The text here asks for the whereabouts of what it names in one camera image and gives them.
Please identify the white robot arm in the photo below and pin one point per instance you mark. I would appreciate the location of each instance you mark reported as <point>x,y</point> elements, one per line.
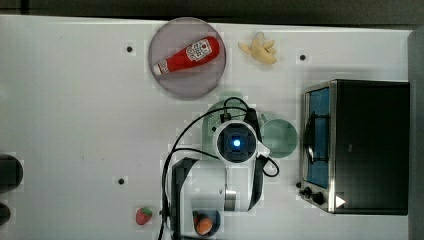
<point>201,191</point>

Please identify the peeled toy banana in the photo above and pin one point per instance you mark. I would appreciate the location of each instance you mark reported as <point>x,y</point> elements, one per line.
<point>260,49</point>

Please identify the red ketchup bottle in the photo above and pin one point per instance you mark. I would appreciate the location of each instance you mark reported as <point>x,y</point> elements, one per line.
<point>197,53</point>

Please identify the green cup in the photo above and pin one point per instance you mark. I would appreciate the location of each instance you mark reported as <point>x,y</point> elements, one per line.
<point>279,135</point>

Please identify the grey round plate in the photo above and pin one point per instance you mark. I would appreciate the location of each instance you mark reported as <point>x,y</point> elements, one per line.
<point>176,35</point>

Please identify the red toy strawberry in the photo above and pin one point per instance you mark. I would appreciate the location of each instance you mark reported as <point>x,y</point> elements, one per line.
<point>143,215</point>

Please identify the blue small bowl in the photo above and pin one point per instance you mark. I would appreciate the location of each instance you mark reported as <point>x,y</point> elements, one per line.
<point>213,215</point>

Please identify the green plastic strainer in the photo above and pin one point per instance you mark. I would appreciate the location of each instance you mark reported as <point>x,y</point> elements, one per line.
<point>213,121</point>

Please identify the orange toy fruit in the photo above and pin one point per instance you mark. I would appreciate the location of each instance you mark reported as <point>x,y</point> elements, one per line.
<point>204,226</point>

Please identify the black toaster oven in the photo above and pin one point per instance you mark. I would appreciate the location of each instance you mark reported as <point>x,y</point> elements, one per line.
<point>354,147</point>

